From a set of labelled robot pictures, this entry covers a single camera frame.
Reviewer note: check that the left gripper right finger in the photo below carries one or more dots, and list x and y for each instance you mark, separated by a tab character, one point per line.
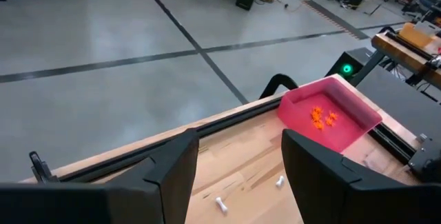
361	203

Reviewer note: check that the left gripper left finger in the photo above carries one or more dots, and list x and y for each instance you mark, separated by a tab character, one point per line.
86	206

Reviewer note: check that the black table clamp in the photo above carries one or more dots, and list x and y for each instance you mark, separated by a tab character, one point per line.
41	169
275	82

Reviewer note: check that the white plastic bone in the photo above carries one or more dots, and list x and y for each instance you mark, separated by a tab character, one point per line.
280	181
221	205

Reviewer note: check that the black flat table panel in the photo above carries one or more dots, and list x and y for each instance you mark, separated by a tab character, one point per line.
403	103

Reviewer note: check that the pink plastic bin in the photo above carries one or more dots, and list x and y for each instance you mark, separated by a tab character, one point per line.
299	113

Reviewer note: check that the black box with green light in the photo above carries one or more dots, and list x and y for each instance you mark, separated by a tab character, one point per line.
348	67

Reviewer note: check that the wooden workstation table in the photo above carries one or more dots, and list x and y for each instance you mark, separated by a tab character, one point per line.
399	50

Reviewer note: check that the yellow orange container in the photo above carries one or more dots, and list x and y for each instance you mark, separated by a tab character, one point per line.
415	36

